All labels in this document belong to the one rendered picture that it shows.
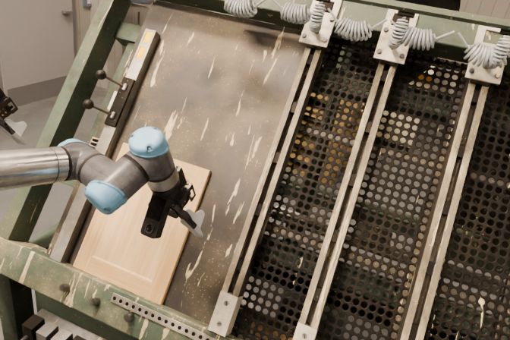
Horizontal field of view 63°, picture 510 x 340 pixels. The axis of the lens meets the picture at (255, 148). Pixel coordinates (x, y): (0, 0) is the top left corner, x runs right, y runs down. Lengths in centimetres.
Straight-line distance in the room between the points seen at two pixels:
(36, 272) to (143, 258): 41
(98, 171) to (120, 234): 75
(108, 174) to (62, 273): 86
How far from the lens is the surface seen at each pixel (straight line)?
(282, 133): 143
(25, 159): 90
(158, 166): 90
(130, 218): 160
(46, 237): 203
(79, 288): 166
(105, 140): 169
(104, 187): 86
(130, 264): 159
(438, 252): 137
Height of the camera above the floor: 201
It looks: 25 degrees down
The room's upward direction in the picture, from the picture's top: 9 degrees clockwise
